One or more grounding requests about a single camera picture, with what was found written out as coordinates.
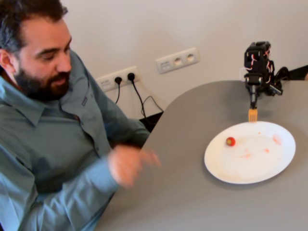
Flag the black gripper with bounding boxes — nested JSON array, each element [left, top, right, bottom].
[[244, 73, 263, 110]]

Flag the yellow plastic fork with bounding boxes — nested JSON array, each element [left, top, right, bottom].
[[247, 107, 259, 124]]

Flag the man's right forearm teal sleeve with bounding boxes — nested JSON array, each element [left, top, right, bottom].
[[36, 157, 120, 231]]

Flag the man's left forearm teal sleeve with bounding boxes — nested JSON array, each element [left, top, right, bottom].
[[105, 120, 151, 148]]

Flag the man's right hand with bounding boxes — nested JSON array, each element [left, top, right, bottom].
[[107, 145, 163, 191]]

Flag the black table clamp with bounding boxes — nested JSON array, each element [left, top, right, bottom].
[[274, 66, 290, 85]]

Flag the white round plate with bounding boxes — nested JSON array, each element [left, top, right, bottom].
[[204, 120, 297, 185]]

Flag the man's teal shirt torso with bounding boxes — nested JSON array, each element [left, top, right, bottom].
[[0, 50, 152, 231]]

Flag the bearded man's head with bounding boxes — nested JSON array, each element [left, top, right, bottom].
[[0, 0, 73, 102]]

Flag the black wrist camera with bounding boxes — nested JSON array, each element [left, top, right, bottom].
[[266, 83, 283, 97]]

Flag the white empty wall socket strip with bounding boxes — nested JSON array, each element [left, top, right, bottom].
[[155, 47, 201, 75]]

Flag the black power cable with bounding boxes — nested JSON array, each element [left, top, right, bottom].
[[115, 83, 122, 105], [130, 80, 165, 119]]

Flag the white wall socket strip with plugs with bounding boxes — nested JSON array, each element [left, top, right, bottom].
[[95, 65, 141, 92]]

